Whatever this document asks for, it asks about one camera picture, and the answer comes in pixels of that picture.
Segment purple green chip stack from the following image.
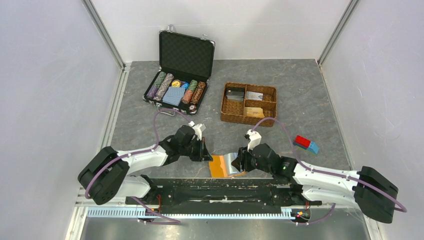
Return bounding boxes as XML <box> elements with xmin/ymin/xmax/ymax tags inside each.
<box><xmin>146</xmin><ymin>71</ymin><xmax>167</xmax><ymax>99</ymax></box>

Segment pink grey chip stack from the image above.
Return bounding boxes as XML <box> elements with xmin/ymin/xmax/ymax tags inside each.
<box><xmin>153</xmin><ymin>73</ymin><xmax>174</xmax><ymax>101</ymax></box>

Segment orange card holder wallet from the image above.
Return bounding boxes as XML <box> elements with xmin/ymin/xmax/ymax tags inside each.
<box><xmin>208</xmin><ymin>152</ymin><xmax>246</xmax><ymax>178</ymax></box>

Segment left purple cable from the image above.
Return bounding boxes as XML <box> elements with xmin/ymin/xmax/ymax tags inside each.
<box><xmin>84</xmin><ymin>108</ymin><xmax>194</xmax><ymax>200</ymax></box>

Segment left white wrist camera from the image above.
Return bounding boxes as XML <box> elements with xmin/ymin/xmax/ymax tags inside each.
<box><xmin>188</xmin><ymin>121</ymin><xmax>206</xmax><ymax>141</ymax></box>

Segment white card in basket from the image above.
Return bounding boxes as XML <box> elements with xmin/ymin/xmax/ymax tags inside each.
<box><xmin>245</xmin><ymin>91</ymin><xmax>264</xmax><ymax>101</ymax></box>

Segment red blue toy block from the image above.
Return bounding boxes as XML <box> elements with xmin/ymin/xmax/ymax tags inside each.
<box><xmin>293</xmin><ymin>135</ymin><xmax>320</xmax><ymax>155</ymax></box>

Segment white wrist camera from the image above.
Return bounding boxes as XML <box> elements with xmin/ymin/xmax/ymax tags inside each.
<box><xmin>244</xmin><ymin>129</ymin><xmax>262</xmax><ymax>151</ymax></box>
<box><xmin>188</xmin><ymin>121</ymin><xmax>206</xmax><ymax>141</ymax></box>

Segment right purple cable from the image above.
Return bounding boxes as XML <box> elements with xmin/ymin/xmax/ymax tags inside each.
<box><xmin>251</xmin><ymin>117</ymin><xmax>408</xmax><ymax>226</ymax></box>

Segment blue playing card deck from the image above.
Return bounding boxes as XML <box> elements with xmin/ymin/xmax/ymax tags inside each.
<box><xmin>162</xmin><ymin>86</ymin><xmax>186</xmax><ymax>106</ymax></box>

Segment purple cable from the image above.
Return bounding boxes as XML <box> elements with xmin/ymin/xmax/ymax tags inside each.
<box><xmin>84</xmin><ymin>108</ymin><xmax>194</xmax><ymax>200</ymax></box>
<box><xmin>251</xmin><ymin>117</ymin><xmax>408</xmax><ymax>226</ymax></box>

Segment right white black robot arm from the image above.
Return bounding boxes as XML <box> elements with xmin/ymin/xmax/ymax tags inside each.
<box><xmin>231</xmin><ymin>143</ymin><xmax>399</xmax><ymax>224</ymax></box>

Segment yellow blue loose chips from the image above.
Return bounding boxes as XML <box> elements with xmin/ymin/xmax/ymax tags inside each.
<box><xmin>171</xmin><ymin>79</ymin><xmax>189</xmax><ymax>90</ymax></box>

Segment tan card in basket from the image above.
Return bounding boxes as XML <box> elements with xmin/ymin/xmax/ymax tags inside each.
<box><xmin>243</xmin><ymin>106</ymin><xmax>265</xmax><ymax>118</ymax></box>

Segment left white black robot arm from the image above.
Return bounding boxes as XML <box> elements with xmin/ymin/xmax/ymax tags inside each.
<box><xmin>77</xmin><ymin>122</ymin><xmax>212</xmax><ymax>205</ymax></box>

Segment black poker chip case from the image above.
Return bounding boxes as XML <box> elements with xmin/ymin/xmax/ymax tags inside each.
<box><xmin>143</xmin><ymin>25</ymin><xmax>215</xmax><ymax>115</ymax></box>

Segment woven brown basket tray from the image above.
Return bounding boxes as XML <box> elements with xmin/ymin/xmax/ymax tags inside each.
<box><xmin>220</xmin><ymin>82</ymin><xmax>277</xmax><ymax>125</ymax></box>

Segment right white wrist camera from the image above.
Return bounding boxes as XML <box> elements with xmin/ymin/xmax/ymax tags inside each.
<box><xmin>244</xmin><ymin>129</ymin><xmax>262</xmax><ymax>151</ymax></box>

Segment brown black chip stack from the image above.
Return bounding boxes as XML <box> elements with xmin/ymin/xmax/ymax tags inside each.
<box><xmin>190</xmin><ymin>81</ymin><xmax>206</xmax><ymax>105</ymax></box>

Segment green orange chip stack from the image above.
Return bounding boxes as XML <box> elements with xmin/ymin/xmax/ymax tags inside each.
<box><xmin>181</xmin><ymin>80</ymin><xmax>198</xmax><ymax>104</ymax></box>

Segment black card deck box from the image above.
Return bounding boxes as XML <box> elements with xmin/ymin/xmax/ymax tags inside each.
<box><xmin>225</xmin><ymin>87</ymin><xmax>245</xmax><ymax>102</ymax></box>

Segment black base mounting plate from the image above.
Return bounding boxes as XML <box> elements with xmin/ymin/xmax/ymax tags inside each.
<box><xmin>139</xmin><ymin>178</ymin><xmax>322</xmax><ymax>215</ymax></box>

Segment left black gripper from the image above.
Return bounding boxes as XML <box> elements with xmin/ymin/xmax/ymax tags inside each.
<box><xmin>179</xmin><ymin>137</ymin><xmax>213</xmax><ymax>162</ymax></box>

